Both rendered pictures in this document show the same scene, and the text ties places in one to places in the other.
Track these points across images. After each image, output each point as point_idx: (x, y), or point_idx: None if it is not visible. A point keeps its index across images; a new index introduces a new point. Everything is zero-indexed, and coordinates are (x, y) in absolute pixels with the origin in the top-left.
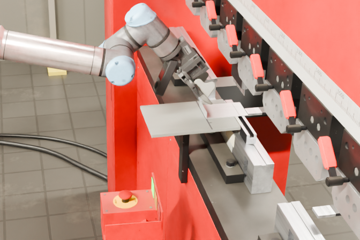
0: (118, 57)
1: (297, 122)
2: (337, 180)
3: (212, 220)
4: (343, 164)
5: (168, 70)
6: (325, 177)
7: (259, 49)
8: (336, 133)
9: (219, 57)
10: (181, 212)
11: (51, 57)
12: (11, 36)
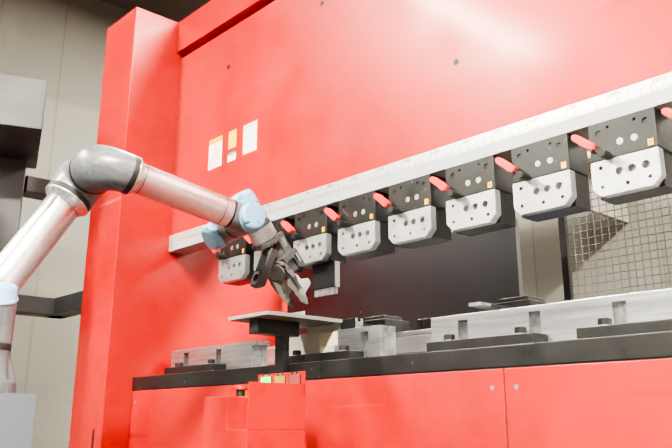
0: (249, 202)
1: (448, 202)
2: (526, 173)
3: (357, 377)
4: None
5: (270, 258)
6: (498, 213)
7: (372, 201)
8: (498, 172)
9: None
10: None
11: (190, 190)
12: (151, 166)
